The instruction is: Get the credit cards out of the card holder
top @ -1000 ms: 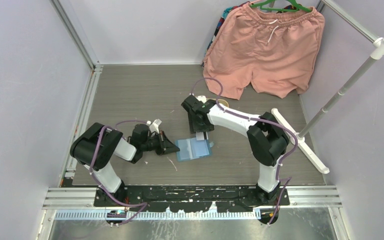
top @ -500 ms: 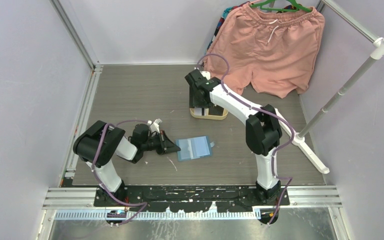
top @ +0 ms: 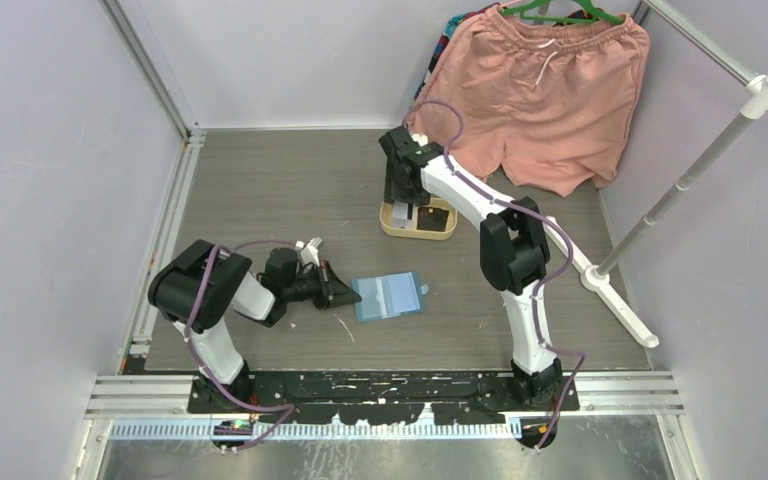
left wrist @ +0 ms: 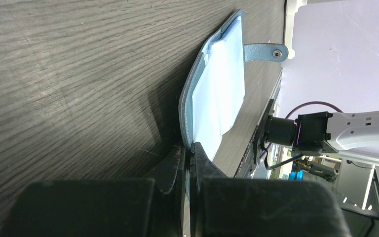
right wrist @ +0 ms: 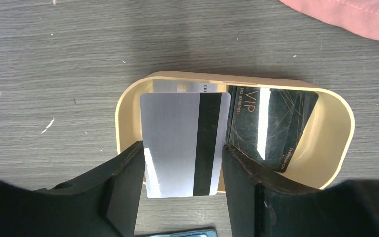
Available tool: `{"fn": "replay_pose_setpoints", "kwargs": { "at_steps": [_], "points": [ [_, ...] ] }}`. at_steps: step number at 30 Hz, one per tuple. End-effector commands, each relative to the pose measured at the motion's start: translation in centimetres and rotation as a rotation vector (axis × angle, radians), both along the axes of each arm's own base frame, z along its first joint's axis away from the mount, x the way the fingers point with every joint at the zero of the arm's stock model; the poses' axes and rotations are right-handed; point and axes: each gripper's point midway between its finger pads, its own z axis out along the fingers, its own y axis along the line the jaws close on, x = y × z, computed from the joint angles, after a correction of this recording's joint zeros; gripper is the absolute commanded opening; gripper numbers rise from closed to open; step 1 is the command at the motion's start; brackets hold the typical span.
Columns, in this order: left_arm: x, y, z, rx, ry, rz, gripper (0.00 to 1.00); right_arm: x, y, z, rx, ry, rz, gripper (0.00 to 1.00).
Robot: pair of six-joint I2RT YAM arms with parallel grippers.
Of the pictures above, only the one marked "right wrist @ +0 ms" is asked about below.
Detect beige oval tray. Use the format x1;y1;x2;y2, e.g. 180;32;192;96
115;71;355;189

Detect pink shorts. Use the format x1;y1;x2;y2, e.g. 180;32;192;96
281;0;379;41

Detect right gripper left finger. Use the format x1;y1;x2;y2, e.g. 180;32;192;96
0;141;145;237

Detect blue card holder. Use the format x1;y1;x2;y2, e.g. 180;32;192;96
146;229;218;237

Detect silver magnetic stripe card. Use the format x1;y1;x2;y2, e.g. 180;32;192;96
140;92;231;198

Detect black credit card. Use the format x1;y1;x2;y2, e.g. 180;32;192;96
227;86;319;173

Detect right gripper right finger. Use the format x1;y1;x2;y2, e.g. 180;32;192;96
222;143;379;237

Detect white credit card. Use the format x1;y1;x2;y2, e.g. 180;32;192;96
153;79;218;93

